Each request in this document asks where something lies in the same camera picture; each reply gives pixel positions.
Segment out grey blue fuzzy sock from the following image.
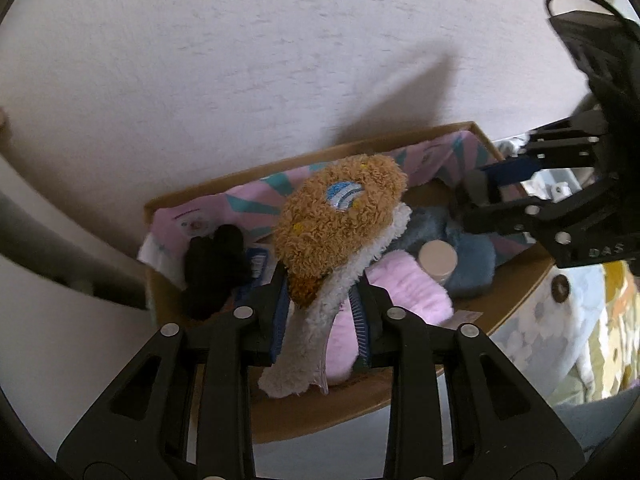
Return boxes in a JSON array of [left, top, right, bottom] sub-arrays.
[[386, 207, 497, 299]]

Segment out pink fuzzy sock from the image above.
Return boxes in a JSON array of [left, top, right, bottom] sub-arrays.
[[326, 301, 358, 386], [366, 250, 454, 325]]

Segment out brown plush slipper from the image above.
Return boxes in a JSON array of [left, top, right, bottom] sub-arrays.
[[258, 154, 411, 399]]

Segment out black fuzzy sock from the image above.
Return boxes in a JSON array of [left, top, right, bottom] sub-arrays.
[[179, 224, 252, 321]]

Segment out brown hair scrunchie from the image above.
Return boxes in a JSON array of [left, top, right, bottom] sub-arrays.
[[550, 274, 570, 304]]

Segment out cardboard box pink flaps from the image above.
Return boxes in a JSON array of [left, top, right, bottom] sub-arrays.
[[136, 120, 559, 444]]

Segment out floral light blue cloth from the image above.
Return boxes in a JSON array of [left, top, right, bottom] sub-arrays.
[[491, 264, 605, 401]]

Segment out floral yellow green blanket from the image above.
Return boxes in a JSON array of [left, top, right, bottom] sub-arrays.
[[549, 262, 639, 405]]

